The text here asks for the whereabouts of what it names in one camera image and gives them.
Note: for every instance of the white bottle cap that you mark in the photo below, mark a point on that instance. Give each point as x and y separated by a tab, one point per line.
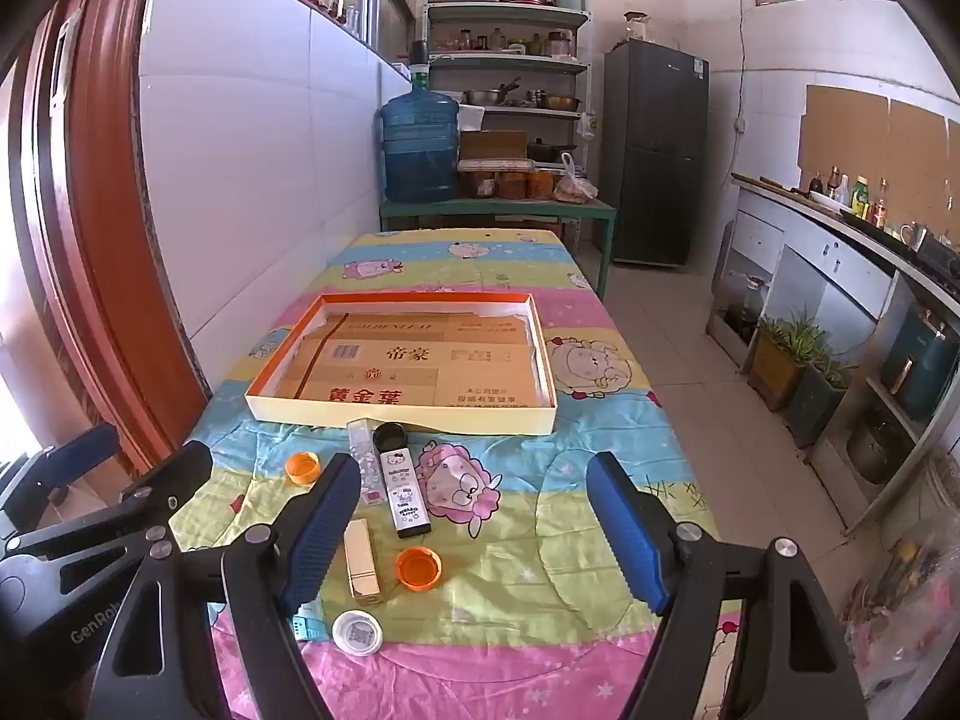
358	631

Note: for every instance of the pile of plastic bags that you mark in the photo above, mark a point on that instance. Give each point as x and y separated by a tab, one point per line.
900	600

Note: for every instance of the white hanging bag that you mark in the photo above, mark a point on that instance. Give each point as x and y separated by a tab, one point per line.
585	125

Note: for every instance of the dark grey refrigerator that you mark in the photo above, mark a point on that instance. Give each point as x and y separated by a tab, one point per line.
652	157

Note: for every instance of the plant in dark pot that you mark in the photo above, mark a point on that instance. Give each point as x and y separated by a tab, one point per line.
821	401

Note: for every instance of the grey kitchen counter cabinet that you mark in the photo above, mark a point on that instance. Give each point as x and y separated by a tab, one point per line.
825	255

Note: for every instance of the steel cooking pot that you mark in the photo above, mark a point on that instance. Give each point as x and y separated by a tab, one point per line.
877	451

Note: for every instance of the plant in yellow pot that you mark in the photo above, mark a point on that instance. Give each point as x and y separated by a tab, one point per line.
780	364

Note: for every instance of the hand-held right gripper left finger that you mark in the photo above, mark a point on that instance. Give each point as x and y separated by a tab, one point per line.
322	532

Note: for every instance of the brown food jar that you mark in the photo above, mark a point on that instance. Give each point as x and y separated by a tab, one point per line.
540	184
512	184
480	184

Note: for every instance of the red sauce bottle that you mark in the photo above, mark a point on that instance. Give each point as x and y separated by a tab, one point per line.
881	204

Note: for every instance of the row of glass jars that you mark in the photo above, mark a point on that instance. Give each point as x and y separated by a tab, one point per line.
495	41

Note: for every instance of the water jug pump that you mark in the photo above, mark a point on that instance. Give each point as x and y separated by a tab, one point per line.
418	60

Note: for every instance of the green table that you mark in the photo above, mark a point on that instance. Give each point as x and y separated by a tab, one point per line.
495	208

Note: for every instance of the clear plastic case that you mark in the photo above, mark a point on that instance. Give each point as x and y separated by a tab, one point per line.
363	457

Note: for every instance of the red-brown wooden door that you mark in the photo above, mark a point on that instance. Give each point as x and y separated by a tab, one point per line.
97	240

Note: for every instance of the white cloth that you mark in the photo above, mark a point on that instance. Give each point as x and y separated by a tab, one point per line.
471	116

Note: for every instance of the brass bowl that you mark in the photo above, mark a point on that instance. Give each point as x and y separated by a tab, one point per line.
562	101

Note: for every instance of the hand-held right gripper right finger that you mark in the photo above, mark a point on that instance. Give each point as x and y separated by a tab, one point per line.
630	532

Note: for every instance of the brown cardboard box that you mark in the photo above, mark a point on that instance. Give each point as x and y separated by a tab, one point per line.
491	144

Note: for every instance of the blue water jug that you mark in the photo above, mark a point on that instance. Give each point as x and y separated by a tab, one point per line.
418	146

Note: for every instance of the tall dark sauce bottle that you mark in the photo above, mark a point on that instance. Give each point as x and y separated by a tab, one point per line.
832	178

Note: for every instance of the cardboard wall panel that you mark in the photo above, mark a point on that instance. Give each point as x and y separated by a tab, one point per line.
844	131
919	150

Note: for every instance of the white metal shelf rack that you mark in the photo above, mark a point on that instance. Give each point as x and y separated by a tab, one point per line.
502	13

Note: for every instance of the white flat package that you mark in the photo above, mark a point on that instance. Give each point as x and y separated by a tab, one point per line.
493	165

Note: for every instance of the black gas stove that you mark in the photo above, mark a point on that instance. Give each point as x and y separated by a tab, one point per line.
941	255

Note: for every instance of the white cartoon printed case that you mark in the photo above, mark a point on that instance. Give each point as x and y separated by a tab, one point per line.
405	495

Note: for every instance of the glass jar with lid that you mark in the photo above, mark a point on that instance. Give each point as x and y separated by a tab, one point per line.
637	26

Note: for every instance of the steel bowl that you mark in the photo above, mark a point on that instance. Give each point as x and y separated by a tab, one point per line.
484	96

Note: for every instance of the short dark sauce bottle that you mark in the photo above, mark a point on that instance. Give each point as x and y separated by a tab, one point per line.
816	183

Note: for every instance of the flattened cardboard sheet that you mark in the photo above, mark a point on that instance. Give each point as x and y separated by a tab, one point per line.
420	360

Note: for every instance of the green bottle yellow cap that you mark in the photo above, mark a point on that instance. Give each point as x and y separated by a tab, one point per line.
860	197

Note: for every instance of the plastic bag of food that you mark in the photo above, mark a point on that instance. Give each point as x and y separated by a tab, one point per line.
574	187

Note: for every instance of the black bottle cap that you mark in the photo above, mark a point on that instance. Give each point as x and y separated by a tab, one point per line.
390	435

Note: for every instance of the shallow orange-rimmed box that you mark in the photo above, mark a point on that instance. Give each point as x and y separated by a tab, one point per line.
412	418

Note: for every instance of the teal air fryer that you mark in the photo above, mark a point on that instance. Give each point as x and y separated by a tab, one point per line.
919	364

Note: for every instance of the clear bottle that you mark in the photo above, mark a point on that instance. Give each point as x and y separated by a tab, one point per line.
844	192

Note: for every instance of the orange bottle cap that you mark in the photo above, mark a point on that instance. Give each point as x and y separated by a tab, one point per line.
418	567
304	467

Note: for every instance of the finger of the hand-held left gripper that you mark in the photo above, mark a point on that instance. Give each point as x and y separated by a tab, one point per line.
75	457
180	472

